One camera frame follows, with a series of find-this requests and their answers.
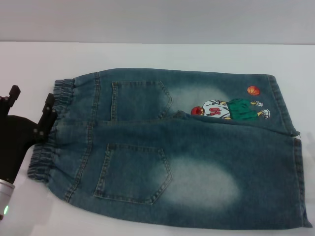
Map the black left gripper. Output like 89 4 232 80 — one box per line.
0 85 57 184

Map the blue denim shorts cartoon print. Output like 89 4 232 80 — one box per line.
27 68 313 231

